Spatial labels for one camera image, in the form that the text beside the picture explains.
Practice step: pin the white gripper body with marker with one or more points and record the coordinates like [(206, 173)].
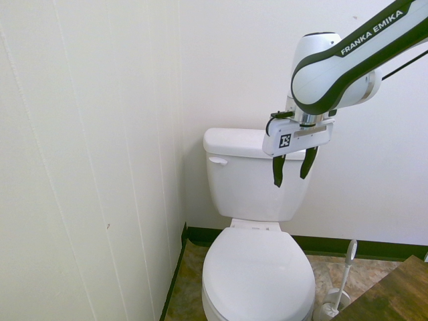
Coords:
[(301, 137)]

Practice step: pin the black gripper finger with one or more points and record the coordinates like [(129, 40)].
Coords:
[(307, 164), (277, 170)]

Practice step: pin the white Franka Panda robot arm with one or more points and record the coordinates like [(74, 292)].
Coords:
[(337, 68)]

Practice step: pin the white toilet tank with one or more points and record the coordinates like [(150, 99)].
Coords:
[(257, 190)]

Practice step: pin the white toilet tank lid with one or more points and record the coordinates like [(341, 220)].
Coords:
[(234, 142)]

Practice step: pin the white toilet flush lever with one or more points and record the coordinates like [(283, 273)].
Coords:
[(219, 161)]

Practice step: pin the white toilet seat lid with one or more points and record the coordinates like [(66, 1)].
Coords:
[(257, 264)]

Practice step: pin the white toilet brush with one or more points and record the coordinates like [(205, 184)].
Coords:
[(342, 277)]

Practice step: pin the white toilet brush holder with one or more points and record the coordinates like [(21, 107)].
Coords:
[(329, 306)]

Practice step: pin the white toilet bowl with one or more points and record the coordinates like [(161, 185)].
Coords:
[(234, 309)]

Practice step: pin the brown wooden table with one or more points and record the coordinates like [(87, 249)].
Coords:
[(388, 294)]

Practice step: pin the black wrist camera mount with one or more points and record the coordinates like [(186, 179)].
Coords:
[(281, 115)]

